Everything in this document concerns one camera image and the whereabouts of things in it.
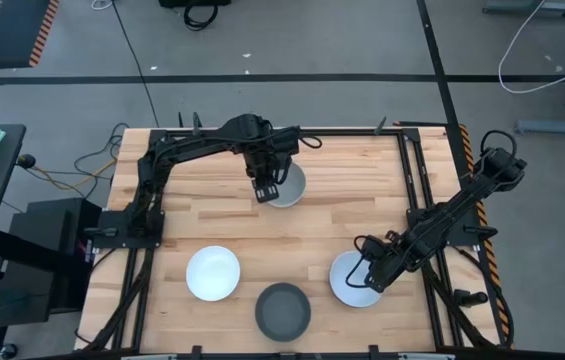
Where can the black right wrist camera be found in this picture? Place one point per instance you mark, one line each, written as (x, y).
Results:
(372, 246)

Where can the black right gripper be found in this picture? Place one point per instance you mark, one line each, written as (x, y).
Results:
(387, 262)

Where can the black metal table frame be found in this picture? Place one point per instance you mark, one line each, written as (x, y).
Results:
(352, 132)

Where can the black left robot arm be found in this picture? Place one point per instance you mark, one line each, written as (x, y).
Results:
(197, 142)

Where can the orange black hazard tape strip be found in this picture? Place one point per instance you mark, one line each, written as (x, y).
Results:
(487, 250)

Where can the black clamp lever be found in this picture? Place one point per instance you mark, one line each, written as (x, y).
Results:
(381, 126)

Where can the black equipment cabinet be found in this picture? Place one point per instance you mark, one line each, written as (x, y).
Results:
(47, 225)

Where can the dark grey bowl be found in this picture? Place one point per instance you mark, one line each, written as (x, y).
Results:
(282, 311)

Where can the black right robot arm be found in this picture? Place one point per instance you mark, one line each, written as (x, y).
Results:
(452, 217)

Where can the black box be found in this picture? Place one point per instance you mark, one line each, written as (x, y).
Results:
(192, 3)

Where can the black power plug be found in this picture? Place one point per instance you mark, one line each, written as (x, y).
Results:
(26, 161)

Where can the black hazard-edged floor mat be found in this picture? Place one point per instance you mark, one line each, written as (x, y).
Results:
(12, 30)

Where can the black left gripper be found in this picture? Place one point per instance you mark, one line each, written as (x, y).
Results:
(264, 165)

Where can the black castor wheel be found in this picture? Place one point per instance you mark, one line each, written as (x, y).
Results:
(9, 351)

